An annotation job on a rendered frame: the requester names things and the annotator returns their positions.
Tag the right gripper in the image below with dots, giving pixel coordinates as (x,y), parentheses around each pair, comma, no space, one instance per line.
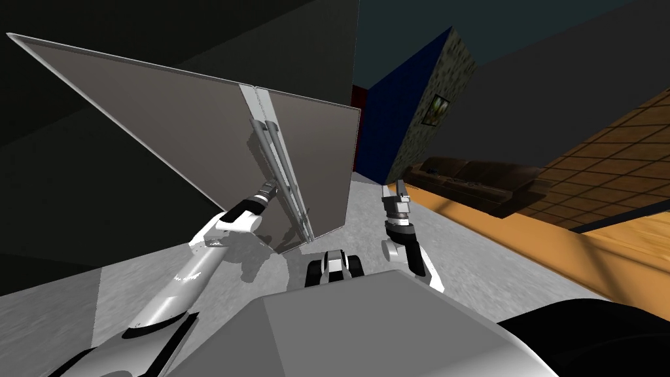
(397,205)

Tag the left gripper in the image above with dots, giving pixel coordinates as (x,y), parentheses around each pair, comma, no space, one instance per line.
(269,189)

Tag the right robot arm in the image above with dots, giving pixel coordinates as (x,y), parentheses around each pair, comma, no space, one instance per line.
(405,241)

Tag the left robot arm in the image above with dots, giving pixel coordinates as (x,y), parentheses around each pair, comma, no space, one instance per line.
(193,275)

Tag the narrow grey cabinet door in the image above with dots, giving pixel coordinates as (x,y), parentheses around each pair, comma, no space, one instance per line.
(319,157)

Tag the brown sofa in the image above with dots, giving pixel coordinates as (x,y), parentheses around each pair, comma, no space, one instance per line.
(471,180)

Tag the wide grey cabinet door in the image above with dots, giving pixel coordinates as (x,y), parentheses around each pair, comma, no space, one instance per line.
(157,131)

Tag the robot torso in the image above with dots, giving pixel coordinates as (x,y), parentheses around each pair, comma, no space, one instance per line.
(361,324)

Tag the framed wall picture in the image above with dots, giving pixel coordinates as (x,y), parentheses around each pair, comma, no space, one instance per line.
(435,110)

